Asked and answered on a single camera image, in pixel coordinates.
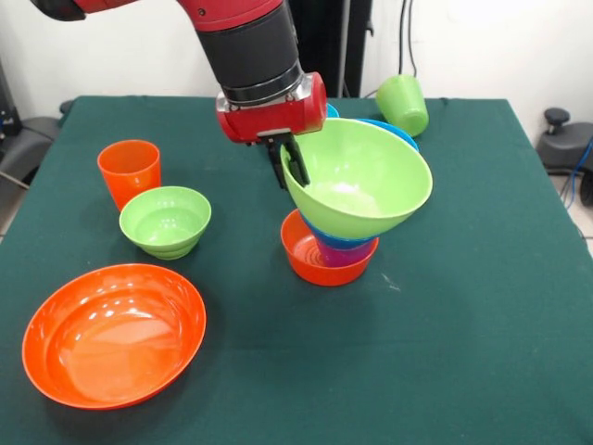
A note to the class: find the purple cup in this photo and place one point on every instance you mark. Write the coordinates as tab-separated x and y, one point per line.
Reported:
345	257

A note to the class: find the dark blue bowl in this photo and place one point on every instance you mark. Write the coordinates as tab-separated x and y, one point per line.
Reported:
333	241

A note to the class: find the green cup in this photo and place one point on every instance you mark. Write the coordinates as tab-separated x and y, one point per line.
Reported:
403	106

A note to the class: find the grey pedestal leg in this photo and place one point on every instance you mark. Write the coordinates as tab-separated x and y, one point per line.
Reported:
28	139
563	143

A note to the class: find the orange cup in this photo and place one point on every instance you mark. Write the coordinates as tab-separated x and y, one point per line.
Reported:
129	171

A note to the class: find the small orange bowl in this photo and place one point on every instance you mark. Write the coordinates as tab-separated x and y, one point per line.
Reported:
296	259

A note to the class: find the small green bowl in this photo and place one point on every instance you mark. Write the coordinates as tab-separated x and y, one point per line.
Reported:
164	222

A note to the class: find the small turquoise bowl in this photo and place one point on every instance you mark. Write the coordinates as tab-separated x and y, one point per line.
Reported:
333	111

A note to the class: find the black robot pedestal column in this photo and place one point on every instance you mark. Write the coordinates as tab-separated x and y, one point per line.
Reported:
333	46

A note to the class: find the dark green tablecloth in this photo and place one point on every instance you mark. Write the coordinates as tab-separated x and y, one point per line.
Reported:
301	334

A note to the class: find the large orange bowl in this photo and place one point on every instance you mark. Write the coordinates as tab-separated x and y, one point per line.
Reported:
111	338

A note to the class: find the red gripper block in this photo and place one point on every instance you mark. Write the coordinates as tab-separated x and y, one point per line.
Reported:
273	120

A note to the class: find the large blue bowl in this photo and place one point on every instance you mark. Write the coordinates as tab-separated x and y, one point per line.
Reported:
403	134

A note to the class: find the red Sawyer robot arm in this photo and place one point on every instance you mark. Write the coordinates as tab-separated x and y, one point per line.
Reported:
250	46

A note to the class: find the large green bowl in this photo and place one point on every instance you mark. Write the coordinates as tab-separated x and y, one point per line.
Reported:
361	176

